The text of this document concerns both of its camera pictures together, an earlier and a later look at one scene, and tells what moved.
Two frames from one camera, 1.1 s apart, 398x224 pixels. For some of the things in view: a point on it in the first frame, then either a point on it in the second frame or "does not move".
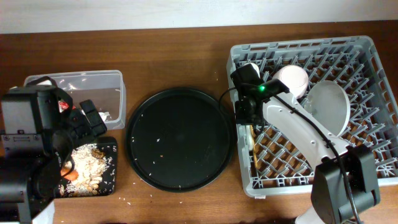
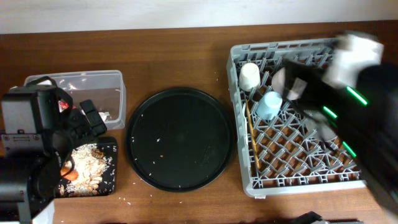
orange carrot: (71, 176) does not move
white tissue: (104, 114) does not move
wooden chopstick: (254, 146) does not move
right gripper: (240, 114) -> (298, 71)
